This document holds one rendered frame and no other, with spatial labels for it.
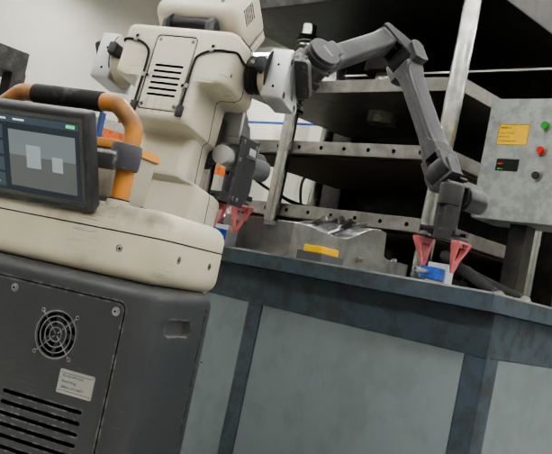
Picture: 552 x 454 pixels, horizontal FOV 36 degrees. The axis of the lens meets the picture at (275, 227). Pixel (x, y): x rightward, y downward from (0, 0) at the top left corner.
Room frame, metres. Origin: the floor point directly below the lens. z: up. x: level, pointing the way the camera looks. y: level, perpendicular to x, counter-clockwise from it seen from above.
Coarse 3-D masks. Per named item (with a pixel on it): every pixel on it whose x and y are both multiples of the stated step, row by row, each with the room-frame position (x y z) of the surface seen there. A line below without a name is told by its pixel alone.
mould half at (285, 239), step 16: (256, 224) 2.21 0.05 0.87; (288, 224) 2.13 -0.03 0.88; (304, 224) 2.46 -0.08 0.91; (336, 224) 2.42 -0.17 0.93; (240, 240) 2.24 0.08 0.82; (256, 240) 2.20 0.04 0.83; (272, 240) 2.16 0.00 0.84; (288, 240) 2.12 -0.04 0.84; (304, 240) 2.15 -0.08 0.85; (320, 240) 2.19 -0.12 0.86; (336, 240) 2.24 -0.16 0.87; (352, 240) 2.28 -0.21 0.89; (368, 240) 2.33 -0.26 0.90; (384, 240) 2.38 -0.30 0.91; (288, 256) 2.12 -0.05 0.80; (352, 256) 2.29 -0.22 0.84; (368, 256) 2.34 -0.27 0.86; (384, 272) 2.40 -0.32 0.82; (400, 272) 2.45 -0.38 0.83
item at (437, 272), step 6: (432, 264) 1.98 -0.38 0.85; (438, 264) 1.97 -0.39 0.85; (444, 264) 1.96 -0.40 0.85; (414, 270) 1.90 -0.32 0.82; (420, 270) 1.91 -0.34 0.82; (426, 270) 1.93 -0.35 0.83; (432, 270) 1.93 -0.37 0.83; (438, 270) 1.94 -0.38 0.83; (444, 270) 1.96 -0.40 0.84; (420, 276) 1.95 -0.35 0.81; (426, 276) 1.94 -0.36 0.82; (432, 276) 1.93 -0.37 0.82; (438, 276) 1.94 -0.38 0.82; (444, 276) 1.96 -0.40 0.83; (450, 276) 1.98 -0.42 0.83; (438, 282) 1.97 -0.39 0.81; (444, 282) 1.96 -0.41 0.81; (450, 282) 1.98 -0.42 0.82
